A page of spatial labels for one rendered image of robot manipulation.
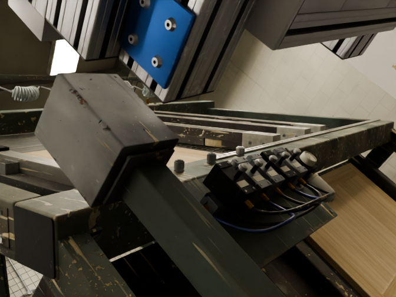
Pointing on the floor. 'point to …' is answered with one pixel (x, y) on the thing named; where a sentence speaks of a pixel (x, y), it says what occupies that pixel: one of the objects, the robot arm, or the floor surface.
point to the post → (192, 236)
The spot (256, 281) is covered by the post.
